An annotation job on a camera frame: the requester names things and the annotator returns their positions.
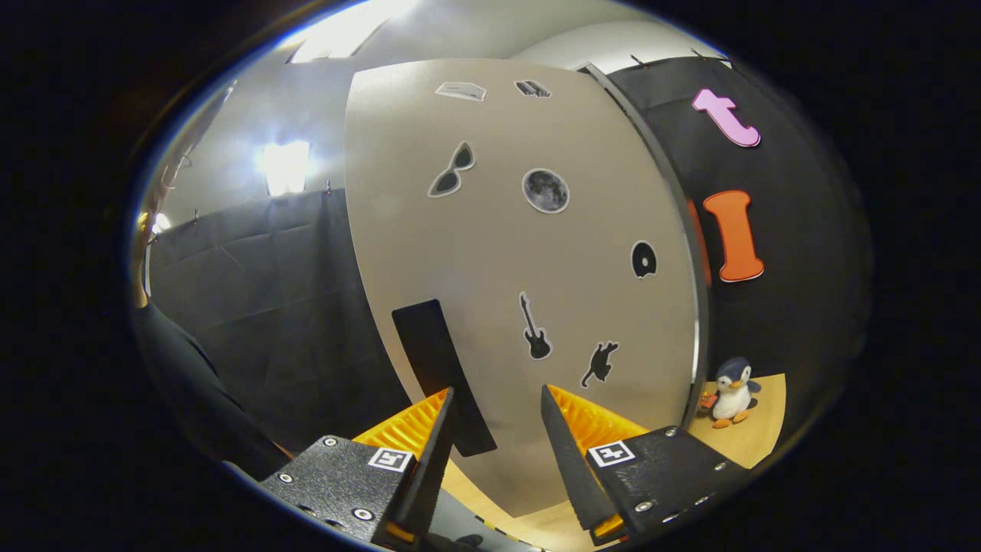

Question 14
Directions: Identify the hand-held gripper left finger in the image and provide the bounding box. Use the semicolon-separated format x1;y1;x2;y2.
259;387;454;549

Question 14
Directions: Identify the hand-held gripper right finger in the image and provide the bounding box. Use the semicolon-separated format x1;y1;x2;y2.
540;383;752;547

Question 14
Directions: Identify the black door handle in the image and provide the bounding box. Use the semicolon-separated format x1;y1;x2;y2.
392;299;497;458

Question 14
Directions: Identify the dark grey shoe cabinet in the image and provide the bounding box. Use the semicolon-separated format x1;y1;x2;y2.
579;61;714;430

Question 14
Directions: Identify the penguin plush toy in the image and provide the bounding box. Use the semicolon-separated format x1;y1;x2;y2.
701;356;762;429

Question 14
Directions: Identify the black backdrop cloth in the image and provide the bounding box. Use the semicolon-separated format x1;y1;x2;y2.
146;54;874;468

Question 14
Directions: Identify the small ceiling light panel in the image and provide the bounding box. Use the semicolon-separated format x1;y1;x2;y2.
257;140;311;196

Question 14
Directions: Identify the large ceiling light panel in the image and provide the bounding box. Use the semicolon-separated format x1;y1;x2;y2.
287;0;418;64

